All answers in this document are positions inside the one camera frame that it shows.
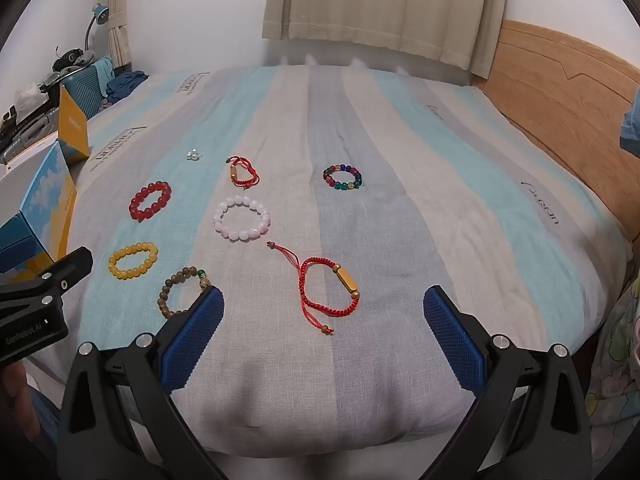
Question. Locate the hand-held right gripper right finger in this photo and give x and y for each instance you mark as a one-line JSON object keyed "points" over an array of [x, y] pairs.
{"points": [[450, 335]]}

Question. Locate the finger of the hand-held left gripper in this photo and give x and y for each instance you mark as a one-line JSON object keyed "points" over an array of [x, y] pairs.
{"points": [[60, 272]]}

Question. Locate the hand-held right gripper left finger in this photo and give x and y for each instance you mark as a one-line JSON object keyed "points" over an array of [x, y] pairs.
{"points": [[195, 340]]}

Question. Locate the blue cloud-print box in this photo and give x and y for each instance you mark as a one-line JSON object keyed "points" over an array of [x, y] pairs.
{"points": [[45, 195]]}

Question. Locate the person's left hand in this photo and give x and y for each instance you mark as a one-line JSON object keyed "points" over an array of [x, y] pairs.
{"points": [[17, 385]]}

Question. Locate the striped bed sheet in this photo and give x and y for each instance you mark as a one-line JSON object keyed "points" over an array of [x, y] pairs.
{"points": [[400, 210]]}

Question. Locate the grey suitcase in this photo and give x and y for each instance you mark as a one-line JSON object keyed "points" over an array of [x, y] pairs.
{"points": [[30, 130]]}

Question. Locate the yellow box lid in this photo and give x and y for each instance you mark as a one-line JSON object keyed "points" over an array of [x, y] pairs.
{"points": [[72, 125]]}

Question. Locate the floral cloth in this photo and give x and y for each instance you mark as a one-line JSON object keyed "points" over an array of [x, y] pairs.
{"points": [[615, 360]]}

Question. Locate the white pearl earrings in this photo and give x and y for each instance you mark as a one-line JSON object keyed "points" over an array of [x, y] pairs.
{"points": [[192, 156]]}

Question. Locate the white plastic bag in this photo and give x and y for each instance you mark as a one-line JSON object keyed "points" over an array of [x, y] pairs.
{"points": [[30, 95]]}

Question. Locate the teal suitcase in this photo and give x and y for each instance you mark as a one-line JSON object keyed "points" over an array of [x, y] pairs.
{"points": [[85, 90]]}

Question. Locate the dark blue clothes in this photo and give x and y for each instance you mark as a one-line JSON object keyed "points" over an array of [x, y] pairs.
{"points": [[125, 85]]}

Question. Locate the wooden headboard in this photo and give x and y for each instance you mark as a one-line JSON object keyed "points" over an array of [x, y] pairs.
{"points": [[575, 125]]}

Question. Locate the narrow beige curtain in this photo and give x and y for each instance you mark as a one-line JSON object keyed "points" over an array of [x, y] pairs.
{"points": [[117, 20]]}

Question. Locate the blue desk lamp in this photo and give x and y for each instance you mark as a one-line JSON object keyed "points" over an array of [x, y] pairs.
{"points": [[101, 11]]}

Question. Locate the blue cloth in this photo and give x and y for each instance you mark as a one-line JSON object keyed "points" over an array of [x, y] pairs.
{"points": [[632, 125]]}

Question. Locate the wide beige curtain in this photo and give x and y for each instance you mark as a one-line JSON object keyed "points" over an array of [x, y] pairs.
{"points": [[375, 0]]}

